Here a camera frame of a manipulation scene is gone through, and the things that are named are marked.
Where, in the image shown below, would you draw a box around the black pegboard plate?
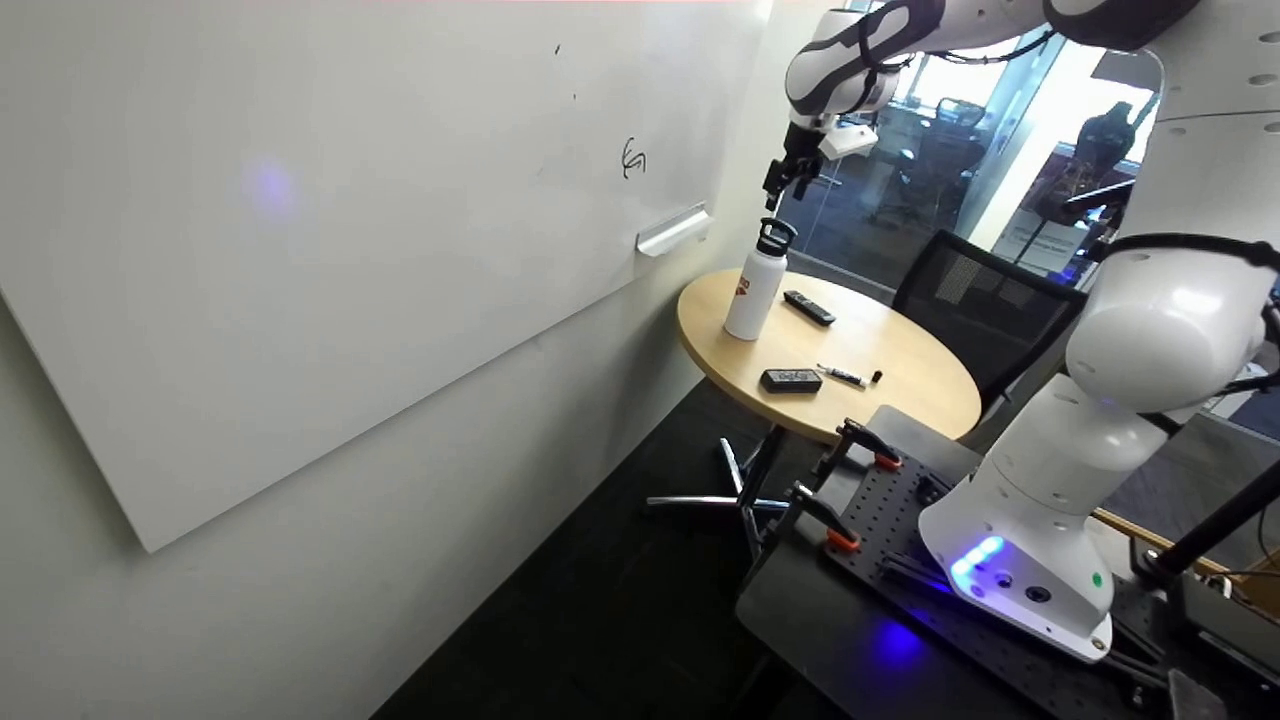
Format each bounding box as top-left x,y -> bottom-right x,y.
812,443 -> 981,591

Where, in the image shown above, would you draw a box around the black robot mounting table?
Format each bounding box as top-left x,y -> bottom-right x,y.
732,404 -> 1280,720

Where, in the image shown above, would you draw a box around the black flask lid with handle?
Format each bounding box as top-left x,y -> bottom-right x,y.
752,214 -> 801,258

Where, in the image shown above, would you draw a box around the metal table base legs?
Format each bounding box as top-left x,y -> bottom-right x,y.
644,421 -> 806,553

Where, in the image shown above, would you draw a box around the black mesh office chair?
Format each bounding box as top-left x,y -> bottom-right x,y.
886,227 -> 1089,406

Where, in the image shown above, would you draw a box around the black remote control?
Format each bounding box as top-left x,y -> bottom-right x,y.
757,363 -> 826,399
779,282 -> 838,332

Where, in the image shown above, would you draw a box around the silver whiteboard tray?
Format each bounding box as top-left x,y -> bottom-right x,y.
632,205 -> 716,265

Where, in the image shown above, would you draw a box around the white flask with red logo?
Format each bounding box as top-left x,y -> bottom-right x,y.
720,242 -> 790,343

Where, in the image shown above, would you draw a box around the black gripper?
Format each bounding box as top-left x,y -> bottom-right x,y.
761,115 -> 830,214

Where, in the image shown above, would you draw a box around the white whiteboard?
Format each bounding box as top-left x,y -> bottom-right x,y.
0,0 -> 779,559

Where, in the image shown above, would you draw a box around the orange black clamp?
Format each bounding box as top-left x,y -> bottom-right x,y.
837,414 -> 902,480
788,480 -> 863,559

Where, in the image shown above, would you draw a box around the black camera stand pole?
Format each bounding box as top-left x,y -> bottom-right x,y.
1132,455 -> 1280,608

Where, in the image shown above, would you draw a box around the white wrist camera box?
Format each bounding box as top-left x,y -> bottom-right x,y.
821,121 -> 882,162

